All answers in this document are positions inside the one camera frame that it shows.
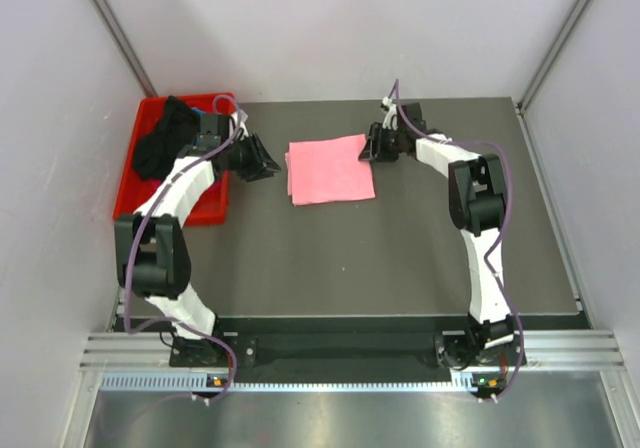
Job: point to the right corner aluminium post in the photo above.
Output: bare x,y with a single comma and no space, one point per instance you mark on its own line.
552,55

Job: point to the left corner aluminium post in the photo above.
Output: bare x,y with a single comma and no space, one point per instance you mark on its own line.
124,46

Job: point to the slotted cable duct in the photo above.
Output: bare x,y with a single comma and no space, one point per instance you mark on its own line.
209,383

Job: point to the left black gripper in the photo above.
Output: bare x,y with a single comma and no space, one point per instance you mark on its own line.
261,164

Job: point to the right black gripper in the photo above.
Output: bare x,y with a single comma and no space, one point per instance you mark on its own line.
373,147

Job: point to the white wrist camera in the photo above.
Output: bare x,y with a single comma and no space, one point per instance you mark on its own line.
390,110
238,125

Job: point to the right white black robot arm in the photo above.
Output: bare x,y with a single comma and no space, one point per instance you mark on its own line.
478,207

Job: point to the aluminium frame rail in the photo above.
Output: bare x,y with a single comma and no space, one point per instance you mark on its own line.
545,350

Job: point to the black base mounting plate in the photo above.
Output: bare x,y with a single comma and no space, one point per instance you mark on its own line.
348,349

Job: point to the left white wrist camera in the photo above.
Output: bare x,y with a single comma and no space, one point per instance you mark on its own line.
238,125

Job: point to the corner aluminium post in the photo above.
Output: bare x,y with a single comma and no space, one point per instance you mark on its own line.
124,46
552,55

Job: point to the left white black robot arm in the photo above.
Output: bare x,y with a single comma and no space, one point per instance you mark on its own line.
152,257

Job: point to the pink t shirt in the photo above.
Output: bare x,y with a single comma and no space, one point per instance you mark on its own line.
328,171

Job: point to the magenta t shirt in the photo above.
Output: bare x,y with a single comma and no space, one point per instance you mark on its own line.
217,184

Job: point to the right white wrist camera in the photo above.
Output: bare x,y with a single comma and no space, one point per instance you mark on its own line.
390,110

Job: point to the black t shirt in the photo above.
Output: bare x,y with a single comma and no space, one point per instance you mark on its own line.
155,153

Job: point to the red plastic bin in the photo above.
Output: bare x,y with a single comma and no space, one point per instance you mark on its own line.
211,208

